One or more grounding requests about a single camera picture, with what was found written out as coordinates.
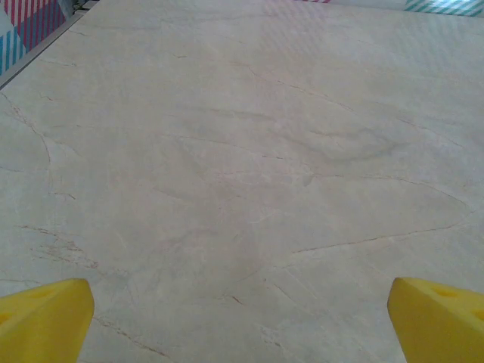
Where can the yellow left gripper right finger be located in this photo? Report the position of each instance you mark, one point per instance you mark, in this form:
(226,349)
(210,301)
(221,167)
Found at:
(438,329)

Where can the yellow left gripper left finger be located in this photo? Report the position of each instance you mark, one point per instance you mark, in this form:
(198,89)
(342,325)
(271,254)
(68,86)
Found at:
(41,325)

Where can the aluminium left side frame rail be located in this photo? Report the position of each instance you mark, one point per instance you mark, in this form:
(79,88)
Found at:
(38,49)

